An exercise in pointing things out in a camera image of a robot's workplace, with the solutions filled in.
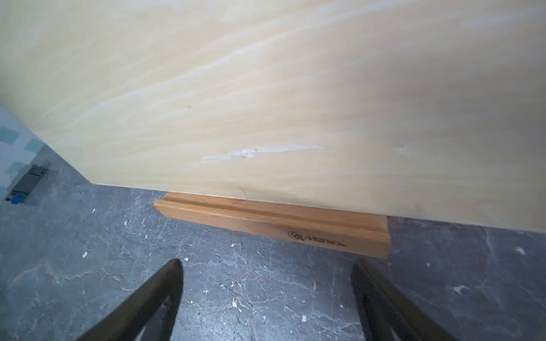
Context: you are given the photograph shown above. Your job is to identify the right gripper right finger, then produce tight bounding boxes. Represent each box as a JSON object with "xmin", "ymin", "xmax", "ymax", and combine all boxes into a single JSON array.
[{"xmin": 351, "ymin": 258, "xmax": 456, "ymax": 340}]

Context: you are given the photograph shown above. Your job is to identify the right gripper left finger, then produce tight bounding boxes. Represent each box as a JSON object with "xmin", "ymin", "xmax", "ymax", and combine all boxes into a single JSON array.
[{"xmin": 78, "ymin": 259, "xmax": 183, "ymax": 340}]

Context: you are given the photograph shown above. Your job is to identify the wooden easel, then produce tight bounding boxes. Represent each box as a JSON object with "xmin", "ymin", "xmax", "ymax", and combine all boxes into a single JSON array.
[{"xmin": 154, "ymin": 193, "xmax": 392, "ymax": 259}]

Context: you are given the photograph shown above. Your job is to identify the plywood board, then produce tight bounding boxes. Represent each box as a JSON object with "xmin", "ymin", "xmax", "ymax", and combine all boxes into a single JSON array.
[{"xmin": 1, "ymin": 1, "xmax": 545, "ymax": 232}]

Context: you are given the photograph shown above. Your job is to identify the small blue grey part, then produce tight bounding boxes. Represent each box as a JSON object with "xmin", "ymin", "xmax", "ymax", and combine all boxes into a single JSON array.
[{"xmin": 4, "ymin": 165, "xmax": 48, "ymax": 205}]

